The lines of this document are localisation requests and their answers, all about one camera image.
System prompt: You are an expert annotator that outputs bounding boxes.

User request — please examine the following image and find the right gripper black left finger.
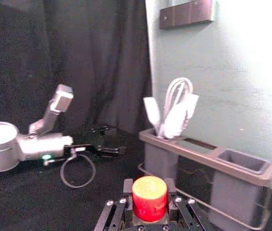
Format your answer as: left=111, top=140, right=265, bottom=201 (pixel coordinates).
left=94, top=179, right=134, bottom=231

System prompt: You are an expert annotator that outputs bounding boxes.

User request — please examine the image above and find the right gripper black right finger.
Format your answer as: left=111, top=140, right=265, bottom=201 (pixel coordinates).
left=164, top=178, right=210, bottom=231

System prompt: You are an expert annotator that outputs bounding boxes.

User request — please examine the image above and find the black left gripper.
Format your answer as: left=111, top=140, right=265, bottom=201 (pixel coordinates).
left=64, top=125, right=127, bottom=158

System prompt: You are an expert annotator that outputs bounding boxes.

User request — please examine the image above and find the red cylinder with yellow top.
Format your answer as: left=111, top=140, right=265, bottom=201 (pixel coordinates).
left=131, top=176, right=168, bottom=222

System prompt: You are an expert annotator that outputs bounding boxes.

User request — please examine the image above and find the flat white plastic piece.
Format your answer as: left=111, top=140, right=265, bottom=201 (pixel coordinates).
left=143, top=96, right=162, bottom=138

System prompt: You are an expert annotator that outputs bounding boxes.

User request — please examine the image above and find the black rack with steel bars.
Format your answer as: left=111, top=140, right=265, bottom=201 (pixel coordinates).
left=138, top=128, right=272, bottom=231

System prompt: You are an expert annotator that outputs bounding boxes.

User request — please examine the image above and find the black curtain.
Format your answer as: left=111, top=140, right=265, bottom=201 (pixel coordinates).
left=0, top=0, right=154, bottom=135

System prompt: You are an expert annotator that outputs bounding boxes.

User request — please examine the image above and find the black table cloth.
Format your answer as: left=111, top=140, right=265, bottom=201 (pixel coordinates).
left=0, top=125, right=272, bottom=231

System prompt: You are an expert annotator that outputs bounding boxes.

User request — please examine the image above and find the thin dark looped cable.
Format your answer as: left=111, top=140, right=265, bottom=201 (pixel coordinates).
left=60, top=153, right=97, bottom=189

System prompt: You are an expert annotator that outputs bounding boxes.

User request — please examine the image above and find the white coiled cable bundle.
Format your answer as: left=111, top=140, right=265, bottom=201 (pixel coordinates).
left=160, top=77, right=200, bottom=140

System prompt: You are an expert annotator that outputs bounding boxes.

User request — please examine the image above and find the dark metal wall plate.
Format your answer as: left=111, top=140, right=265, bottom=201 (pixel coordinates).
left=159, top=0, right=217, bottom=30

